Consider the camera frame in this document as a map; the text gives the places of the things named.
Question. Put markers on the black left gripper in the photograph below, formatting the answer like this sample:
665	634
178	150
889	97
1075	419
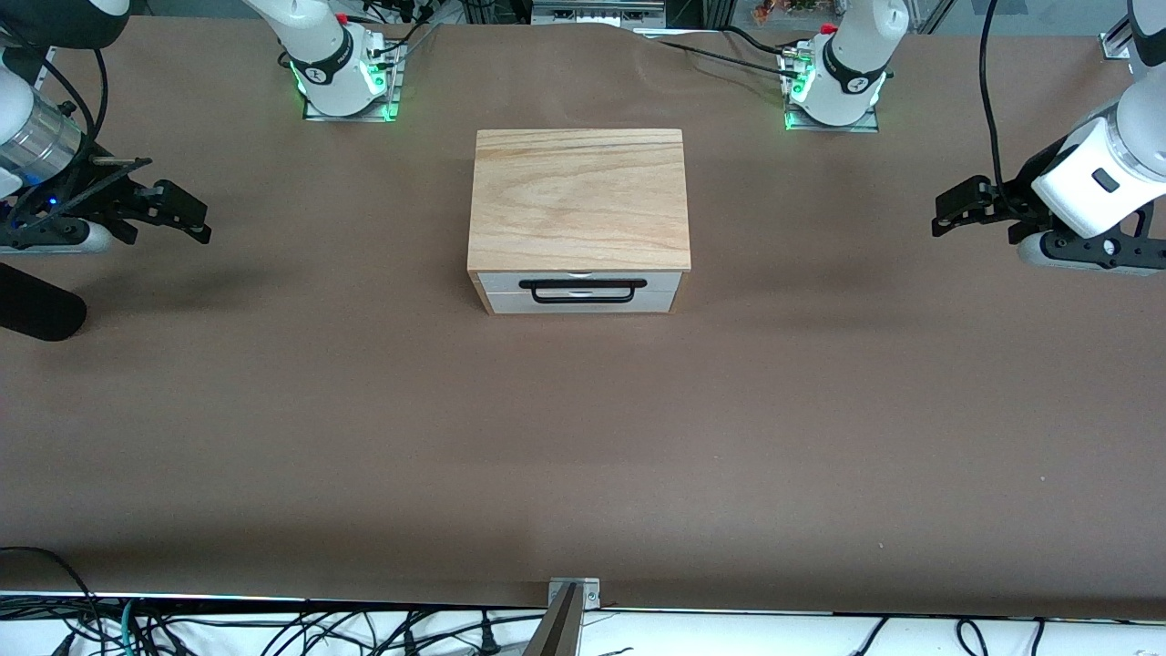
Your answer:
1024	190

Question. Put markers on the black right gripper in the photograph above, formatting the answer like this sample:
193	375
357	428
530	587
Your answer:
93	193

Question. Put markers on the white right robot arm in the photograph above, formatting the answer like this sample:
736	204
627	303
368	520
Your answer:
319	55

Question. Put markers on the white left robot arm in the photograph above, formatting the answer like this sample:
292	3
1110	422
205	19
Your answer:
856	55

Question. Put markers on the wooden drawer cabinet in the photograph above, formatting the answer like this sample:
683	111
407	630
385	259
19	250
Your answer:
578	196

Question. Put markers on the black cylindrical object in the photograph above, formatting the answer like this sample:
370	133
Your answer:
36	305

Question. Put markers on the aluminium corner profile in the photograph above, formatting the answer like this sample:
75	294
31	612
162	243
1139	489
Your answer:
1116	46

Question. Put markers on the brown paper table cover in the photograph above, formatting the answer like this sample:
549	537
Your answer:
583	456

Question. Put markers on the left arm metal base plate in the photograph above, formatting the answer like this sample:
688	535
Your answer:
870	126

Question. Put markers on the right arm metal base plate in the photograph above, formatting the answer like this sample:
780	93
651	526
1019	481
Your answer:
393	91

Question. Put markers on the aluminium frame crossbar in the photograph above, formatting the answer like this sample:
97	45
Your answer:
597	11

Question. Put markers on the small metal bracket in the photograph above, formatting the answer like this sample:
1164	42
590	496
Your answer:
590	592

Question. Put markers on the grey camera mount bar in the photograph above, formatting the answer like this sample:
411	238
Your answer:
557	629

